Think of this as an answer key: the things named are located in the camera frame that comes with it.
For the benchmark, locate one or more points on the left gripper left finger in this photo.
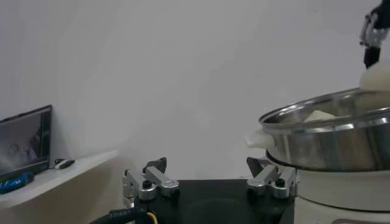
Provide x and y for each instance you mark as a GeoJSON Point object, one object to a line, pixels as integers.
{"type": "Point", "coordinates": [158, 181]}

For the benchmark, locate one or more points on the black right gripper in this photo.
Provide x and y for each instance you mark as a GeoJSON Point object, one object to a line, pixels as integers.
{"type": "Point", "coordinates": [382, 13]}

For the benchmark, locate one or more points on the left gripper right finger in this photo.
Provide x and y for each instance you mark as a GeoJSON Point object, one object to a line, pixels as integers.
{"type": "Point", "coordinates": [265, 181]}

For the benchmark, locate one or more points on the white steamed baozi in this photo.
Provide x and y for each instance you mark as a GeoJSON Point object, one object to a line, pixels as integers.
{"type": "Point", "coordinates": [377, 77]}

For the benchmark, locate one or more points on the stainless steel steamer basket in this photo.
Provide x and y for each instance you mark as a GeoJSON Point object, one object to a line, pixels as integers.
{"type": "Point", "coordinates": [320, 146]}

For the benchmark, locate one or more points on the small white side table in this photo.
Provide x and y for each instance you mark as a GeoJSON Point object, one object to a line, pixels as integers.
{"type": "Point", "coordinates": [76, 165]}

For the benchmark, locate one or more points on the small black device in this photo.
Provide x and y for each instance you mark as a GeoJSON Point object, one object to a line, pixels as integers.
{"type": "Point", "coordinates": [68, 163]}

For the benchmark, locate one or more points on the black laptop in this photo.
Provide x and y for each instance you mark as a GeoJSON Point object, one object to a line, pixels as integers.
{"type": "Point", "coordinates": [24, 143]}

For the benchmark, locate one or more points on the blue computer mouse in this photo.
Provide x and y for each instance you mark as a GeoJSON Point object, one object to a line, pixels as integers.
{"type": "Point", "coordinates": [15, 184]}

